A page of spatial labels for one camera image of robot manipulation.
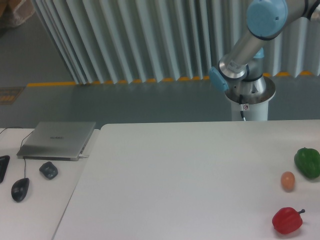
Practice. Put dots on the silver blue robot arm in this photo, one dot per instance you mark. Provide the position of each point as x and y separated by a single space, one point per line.
265 20

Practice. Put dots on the white usb plug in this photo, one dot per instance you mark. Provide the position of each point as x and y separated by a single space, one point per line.
81 156

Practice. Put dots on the white folding screen partition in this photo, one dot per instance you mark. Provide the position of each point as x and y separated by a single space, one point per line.
127 40

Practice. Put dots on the silver closed laptop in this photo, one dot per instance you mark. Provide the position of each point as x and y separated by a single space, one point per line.
57 140

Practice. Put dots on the dark grey earbuds case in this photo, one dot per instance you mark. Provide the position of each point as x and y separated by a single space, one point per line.
49 170

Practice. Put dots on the brown egg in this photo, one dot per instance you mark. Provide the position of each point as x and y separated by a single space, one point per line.
287 181

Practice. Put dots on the green bell pepper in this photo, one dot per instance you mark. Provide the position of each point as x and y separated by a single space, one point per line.
307 160

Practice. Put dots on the white side table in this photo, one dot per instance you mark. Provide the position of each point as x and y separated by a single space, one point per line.
38 216

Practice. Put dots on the black keyboard edge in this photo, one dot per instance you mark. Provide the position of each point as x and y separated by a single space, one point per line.
4 161

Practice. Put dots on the red bell pepper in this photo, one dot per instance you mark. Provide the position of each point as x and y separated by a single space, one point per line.
287 220

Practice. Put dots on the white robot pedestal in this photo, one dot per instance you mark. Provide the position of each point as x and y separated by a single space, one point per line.
249 100

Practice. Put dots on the black wired computer mouse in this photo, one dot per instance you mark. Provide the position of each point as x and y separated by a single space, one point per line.
19 189

